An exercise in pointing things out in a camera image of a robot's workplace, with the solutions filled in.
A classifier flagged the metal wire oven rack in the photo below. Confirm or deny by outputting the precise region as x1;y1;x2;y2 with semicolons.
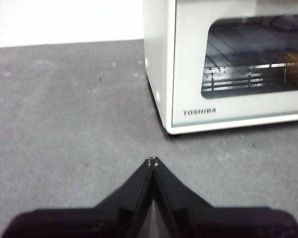
201;57;298;93

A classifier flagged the glass oven door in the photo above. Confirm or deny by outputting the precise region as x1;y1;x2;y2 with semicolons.
171;0;298;128

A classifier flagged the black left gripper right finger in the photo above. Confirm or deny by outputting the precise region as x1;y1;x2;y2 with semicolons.
152;156;298;238

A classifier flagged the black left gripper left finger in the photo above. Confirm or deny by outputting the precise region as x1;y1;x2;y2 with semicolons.
0;156;155;238

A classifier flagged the white Toshiba toaster oven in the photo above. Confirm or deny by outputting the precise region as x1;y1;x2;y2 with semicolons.
143;0;298;135

